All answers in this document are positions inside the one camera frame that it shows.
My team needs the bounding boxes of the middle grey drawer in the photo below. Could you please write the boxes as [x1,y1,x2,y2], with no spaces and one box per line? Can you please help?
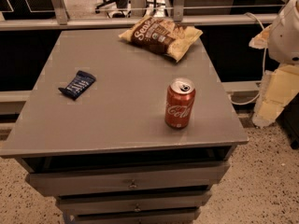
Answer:
[57,189,211,215]

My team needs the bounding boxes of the grey drawer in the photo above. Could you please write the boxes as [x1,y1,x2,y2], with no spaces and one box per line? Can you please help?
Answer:
[26,161,230,196]
[57,189,211,215]
[63,207,200,224]

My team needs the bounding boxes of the top grey drawer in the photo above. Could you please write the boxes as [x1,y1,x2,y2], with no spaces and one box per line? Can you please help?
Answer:
[26,161,230,196]

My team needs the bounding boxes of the white cable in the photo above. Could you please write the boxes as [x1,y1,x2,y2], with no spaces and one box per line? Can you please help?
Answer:
[229,11,269,106]

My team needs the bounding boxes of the grey drawer cabinet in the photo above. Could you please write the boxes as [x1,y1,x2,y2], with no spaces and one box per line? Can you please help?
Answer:
[0,27,249,224]

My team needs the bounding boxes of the brown and yellow chip bag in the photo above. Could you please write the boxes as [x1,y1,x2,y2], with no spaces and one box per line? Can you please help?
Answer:
[119,15,203,63]

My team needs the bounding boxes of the grey metal railing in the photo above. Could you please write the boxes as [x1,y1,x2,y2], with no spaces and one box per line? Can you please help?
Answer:
[0,0,277,31]

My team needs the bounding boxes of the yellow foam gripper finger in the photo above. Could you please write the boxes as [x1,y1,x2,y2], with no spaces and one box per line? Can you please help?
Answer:
[249,25,271,49]
[252,64,299,128]

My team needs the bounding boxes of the dark blue snack bar wrapper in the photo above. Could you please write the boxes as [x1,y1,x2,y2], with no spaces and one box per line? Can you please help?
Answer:
[59,70,96,100]

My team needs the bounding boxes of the red coke can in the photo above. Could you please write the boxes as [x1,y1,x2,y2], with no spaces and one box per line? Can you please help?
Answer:
[164,77,196,129]

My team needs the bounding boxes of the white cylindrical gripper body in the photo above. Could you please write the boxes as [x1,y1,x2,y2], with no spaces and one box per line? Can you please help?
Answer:
[268,0,299,64]

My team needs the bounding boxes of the bottom grey drawer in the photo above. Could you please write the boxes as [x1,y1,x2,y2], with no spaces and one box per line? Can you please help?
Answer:
[63,207,200,224]

